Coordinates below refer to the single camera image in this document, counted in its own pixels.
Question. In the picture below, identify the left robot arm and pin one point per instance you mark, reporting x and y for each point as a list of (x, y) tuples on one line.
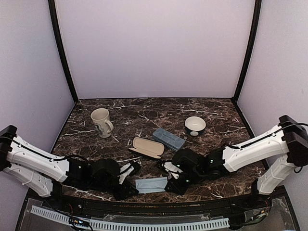
[(44, 172)]

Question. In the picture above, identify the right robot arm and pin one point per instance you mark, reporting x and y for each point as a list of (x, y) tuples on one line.
[(288, 140)]

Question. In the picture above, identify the black frame post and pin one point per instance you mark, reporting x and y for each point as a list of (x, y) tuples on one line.
[(61, 51), (249, 50)]

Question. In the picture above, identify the cream paper cup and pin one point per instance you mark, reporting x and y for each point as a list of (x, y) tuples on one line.
[(102, 122)]

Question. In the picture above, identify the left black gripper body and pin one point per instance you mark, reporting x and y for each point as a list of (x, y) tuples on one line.
[(120, 195)]

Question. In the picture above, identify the grey glasses case green lining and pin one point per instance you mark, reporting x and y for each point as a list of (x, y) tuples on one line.
[(168, 139)]

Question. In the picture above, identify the left black frame post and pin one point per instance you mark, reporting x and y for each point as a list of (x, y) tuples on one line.
[(61, 51)]

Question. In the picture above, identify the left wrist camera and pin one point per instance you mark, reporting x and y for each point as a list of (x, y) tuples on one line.
[(128, 169)]

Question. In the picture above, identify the cream bowl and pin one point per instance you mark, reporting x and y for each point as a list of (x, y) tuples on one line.
[(195, 126)]

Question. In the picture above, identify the white slotted cable duct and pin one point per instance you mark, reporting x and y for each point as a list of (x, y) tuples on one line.
[(100, 225)]

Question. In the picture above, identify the black front rail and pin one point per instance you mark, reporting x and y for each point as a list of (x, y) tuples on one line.
[(214, 199)]

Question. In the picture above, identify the right black frame post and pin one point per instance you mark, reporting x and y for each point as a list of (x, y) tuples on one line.
[(249, 50)]

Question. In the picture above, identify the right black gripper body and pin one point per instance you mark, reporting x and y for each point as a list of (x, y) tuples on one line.
[(181, 189)]

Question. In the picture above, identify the blue cleaning cloth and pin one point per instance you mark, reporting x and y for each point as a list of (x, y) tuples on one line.
[(153, 185)]

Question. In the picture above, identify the black glasses case cream lining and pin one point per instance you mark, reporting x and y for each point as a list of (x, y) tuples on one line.
[(147, 148)]

